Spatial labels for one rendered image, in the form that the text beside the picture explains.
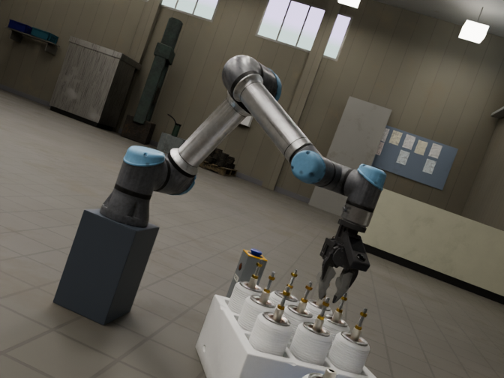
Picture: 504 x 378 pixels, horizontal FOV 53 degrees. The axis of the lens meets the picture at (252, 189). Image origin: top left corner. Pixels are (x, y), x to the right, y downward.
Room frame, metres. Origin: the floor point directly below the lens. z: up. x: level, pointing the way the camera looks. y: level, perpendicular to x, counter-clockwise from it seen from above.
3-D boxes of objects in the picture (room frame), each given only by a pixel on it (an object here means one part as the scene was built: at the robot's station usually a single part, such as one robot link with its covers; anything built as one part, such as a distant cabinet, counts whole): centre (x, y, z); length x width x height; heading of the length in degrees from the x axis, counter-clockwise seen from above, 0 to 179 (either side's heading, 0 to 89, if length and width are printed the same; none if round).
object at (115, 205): (1.56, 0.35, 0.35); 0.15 x 0.15 x 0.10
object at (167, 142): (11.77, 2.06, 0.43); 0.89 x 0.71 x 0.85; 169
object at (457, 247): (6.64, -2.44, 0.39); 2.06 x 1.74 x 0.78; 79
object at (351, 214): (1.31, -0.28, 0.56); 0.08 x 0.08 x 0.05
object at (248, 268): (1.66, -0.08, 0.16); 0.07 x 0.07 x 0.31; 18
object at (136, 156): (1.56, 0.34, 0.47); 0.13 x 0.12 x 0.14; 147
